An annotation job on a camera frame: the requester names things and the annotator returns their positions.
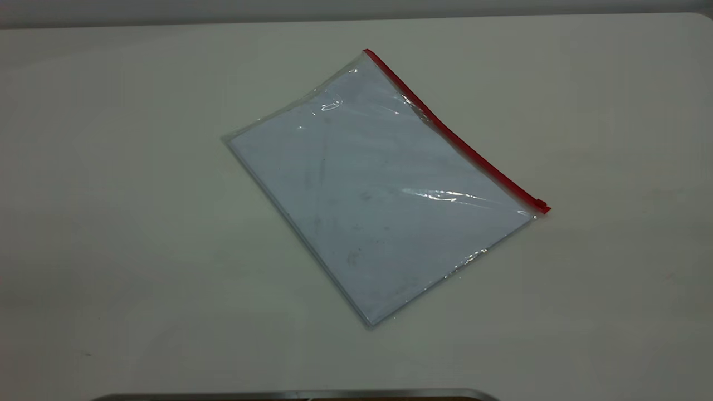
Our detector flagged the clear plastic red-zipper bag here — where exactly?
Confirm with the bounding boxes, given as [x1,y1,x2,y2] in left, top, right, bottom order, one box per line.
[223,48,552,330]

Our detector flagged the metal frame edge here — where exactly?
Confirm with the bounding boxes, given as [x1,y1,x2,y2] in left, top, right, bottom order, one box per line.
[92,388,499,401]

